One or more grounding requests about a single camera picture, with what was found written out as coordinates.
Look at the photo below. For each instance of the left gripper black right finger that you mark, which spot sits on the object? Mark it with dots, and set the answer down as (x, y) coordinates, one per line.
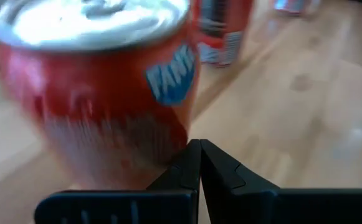
(293, 208)

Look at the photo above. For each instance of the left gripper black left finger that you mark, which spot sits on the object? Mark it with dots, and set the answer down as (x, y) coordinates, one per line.
(121, 208)

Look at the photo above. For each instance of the red Coca-Cola can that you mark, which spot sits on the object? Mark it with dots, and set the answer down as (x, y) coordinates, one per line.
(221, 18)

